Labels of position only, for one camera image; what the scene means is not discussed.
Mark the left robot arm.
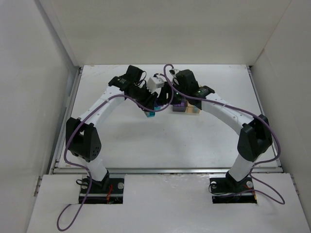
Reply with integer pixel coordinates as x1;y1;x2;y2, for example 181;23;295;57
65;65;166;183

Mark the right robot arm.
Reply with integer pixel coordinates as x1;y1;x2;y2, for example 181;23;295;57
162;69;273;192

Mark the grey transparent container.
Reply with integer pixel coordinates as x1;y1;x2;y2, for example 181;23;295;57
172;107;186;113

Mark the orange transparent container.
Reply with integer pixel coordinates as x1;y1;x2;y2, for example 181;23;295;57
185;101;200;114

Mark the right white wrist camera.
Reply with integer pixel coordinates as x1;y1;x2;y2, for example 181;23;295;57
169;69;180;85

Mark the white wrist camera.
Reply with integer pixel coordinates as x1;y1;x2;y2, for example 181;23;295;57
169;69;180;85
146;74;165;93

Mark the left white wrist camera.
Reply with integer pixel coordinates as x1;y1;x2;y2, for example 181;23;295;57
146;74;165;93

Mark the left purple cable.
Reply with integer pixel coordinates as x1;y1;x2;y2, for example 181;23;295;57
57;72;174;231

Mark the purple cable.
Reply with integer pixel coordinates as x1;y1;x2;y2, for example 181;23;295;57
163;64;285;204
57;72;174;231

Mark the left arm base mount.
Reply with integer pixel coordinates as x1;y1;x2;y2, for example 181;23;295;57
76;176;125;204

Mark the aluminium rail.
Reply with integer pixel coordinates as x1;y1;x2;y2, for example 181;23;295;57
51;167;283;174

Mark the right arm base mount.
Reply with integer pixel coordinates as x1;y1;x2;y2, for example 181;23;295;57
208;177;257;204

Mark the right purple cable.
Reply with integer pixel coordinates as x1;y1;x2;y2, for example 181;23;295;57
163;64;285;204

